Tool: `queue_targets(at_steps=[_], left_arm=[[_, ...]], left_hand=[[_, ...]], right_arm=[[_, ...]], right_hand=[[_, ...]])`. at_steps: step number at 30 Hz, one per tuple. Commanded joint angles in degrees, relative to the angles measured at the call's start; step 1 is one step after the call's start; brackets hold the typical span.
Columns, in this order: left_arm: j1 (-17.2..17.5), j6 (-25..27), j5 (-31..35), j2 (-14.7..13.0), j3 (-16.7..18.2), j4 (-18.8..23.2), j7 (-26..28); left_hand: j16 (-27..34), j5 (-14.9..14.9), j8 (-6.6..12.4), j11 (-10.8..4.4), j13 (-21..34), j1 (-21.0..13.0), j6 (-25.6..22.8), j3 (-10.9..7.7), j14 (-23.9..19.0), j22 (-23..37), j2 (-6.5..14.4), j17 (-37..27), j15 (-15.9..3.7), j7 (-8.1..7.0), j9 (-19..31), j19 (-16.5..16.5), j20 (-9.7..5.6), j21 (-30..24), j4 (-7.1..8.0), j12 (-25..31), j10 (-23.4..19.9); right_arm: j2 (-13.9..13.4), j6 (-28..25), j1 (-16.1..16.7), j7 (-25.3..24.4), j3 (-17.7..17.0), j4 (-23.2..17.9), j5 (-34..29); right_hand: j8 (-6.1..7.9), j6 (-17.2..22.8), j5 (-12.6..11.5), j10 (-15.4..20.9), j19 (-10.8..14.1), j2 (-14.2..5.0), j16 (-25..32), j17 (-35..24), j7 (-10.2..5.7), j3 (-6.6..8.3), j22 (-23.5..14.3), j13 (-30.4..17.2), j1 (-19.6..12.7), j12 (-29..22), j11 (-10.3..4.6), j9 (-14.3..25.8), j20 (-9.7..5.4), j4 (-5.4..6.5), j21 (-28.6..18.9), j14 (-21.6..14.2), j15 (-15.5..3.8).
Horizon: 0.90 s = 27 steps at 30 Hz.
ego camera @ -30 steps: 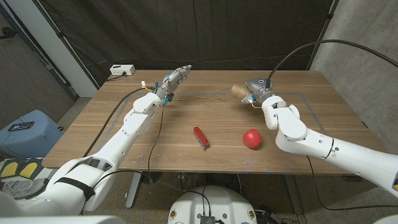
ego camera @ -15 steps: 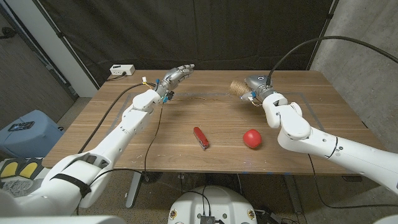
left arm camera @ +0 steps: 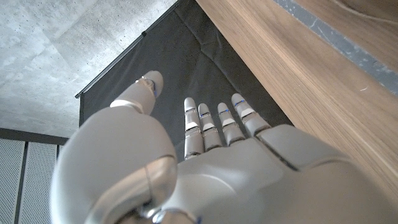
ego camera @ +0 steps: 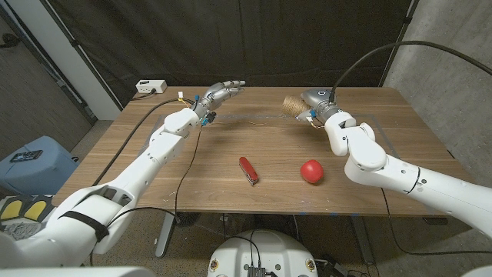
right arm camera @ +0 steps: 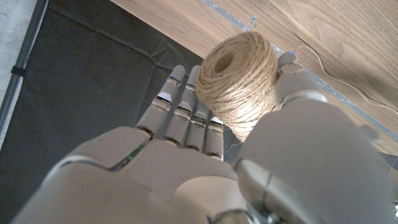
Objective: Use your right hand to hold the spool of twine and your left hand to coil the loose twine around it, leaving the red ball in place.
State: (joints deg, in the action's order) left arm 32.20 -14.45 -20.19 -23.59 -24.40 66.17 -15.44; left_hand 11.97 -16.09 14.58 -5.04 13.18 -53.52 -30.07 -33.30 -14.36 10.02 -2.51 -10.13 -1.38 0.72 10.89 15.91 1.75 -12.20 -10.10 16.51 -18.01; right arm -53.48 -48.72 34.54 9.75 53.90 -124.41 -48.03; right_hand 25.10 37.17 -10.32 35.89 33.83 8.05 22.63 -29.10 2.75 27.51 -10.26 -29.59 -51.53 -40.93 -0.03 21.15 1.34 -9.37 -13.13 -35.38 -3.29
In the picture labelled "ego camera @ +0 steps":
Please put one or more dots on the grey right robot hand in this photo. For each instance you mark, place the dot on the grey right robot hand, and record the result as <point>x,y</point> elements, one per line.
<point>323,102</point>

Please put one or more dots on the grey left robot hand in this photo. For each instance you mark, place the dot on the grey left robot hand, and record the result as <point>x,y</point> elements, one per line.
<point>215,96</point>

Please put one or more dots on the jute twine spool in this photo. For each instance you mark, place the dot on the jute twine spool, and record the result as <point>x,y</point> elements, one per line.
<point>294,105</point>

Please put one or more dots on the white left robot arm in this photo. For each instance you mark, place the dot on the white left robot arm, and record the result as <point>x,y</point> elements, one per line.
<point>146,161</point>

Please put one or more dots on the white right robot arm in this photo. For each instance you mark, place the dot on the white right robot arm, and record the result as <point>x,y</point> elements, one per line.
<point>384,169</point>

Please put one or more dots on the red ball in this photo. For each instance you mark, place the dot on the red ball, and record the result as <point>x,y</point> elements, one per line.
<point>312,171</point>

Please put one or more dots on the black backdrop curtain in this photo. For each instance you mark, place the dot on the black backdrop curtain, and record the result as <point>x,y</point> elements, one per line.
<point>230,38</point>

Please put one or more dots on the white power strip box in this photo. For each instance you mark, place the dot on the white power strip box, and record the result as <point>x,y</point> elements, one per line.
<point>150,86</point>

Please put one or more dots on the red pocket knife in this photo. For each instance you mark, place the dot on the red pocket knife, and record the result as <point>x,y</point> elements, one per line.
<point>248,171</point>

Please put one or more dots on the black backdrop stand pole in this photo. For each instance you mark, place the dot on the black backdrop stand pole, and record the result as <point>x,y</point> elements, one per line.
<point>397,42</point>
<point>82,54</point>

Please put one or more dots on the grey table leg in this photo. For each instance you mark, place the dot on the grey table leg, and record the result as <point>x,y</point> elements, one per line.
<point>361,238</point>

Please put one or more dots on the white table leg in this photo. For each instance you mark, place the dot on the white table leg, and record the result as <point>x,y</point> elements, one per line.
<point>164,234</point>

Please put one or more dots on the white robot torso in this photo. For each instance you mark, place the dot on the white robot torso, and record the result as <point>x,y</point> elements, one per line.
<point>265,250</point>

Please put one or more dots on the blue plastic bin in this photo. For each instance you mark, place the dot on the blue plastic bin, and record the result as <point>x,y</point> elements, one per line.
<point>38,173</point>

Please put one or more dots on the yellow foot pedal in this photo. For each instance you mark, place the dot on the yellow foot pedal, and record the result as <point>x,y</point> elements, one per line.
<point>11,209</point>
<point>35,209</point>

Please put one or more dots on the grey sneaker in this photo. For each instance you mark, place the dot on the grey sneaker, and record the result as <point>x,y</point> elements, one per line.
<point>17,231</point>

